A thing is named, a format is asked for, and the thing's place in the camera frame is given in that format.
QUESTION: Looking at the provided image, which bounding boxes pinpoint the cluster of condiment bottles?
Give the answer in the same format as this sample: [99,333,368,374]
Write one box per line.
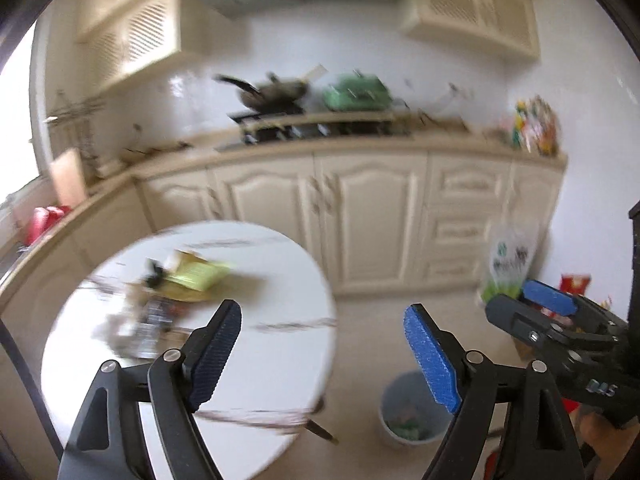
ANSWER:
[510,95,559,156]

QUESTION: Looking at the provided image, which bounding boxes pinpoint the wall utensil rack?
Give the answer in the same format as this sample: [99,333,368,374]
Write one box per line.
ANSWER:
[47,90,108,171]

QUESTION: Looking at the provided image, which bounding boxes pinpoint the grey round trash bin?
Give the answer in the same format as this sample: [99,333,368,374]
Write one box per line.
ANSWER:
[380,371,454,448]

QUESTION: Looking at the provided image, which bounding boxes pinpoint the round white marble table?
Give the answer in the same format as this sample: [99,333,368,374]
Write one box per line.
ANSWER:
[40,220,339,480]

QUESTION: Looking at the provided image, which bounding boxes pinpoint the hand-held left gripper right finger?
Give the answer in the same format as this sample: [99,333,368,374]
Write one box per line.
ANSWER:
[403,303,586,480]

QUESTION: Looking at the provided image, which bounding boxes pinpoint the yellow snack packet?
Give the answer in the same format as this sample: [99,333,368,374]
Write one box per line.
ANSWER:
[165,250,233,293]

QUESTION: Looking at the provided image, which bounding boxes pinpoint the kitchen window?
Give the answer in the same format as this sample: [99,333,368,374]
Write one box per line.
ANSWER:
[0,20,43,201]

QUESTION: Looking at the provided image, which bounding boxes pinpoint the black crumpled plastic bag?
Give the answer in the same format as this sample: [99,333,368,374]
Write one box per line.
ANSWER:
[144,259,167,288]

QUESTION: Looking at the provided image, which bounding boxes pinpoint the black wok with lid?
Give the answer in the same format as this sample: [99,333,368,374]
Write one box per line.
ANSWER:
[215,72,311,111]

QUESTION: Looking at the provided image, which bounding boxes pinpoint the cream lattice wall cabinet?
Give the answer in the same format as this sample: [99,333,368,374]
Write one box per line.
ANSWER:
[75,0,183,96]
[402,0,543,63]

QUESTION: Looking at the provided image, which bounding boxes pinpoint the wooden cutting board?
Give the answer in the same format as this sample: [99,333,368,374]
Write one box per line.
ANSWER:
[50,149,88,206]

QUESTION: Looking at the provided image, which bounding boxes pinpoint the person's right hand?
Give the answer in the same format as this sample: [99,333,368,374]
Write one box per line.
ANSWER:
[580,406,640,480]

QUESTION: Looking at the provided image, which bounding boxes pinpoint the white green plastic bag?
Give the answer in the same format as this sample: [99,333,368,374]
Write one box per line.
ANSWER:
[480,227,539,306]

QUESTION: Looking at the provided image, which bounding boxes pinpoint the black glass gas hob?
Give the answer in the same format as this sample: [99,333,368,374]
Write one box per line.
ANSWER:
[220,119,416,153]

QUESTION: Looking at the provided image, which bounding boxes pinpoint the black induction cooker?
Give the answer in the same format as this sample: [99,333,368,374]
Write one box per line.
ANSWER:
[229,102,307,122]

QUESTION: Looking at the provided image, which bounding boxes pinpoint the green electric cooking pot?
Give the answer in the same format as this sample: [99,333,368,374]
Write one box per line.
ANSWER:
[322,72,392,111]

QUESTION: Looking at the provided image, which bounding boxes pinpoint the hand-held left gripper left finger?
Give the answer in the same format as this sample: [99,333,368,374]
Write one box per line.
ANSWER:
[57,299,243,480]

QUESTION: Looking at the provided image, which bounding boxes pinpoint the long wooden board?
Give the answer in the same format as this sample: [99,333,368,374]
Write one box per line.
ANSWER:
[240,111,397,124]

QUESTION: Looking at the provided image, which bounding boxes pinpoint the red plastic basket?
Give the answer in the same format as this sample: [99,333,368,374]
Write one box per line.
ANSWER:
[27,205,71,246]

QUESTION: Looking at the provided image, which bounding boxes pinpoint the black snack wrapper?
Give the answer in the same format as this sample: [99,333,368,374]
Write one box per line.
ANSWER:
[136,297,176,359]

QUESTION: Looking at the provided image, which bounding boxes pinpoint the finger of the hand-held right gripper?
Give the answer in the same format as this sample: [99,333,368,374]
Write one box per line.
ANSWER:
[520,279,623,332]
[484,293,578,363]

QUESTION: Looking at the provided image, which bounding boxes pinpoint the red snack packet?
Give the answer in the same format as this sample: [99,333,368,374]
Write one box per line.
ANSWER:
[560,274,592,297]

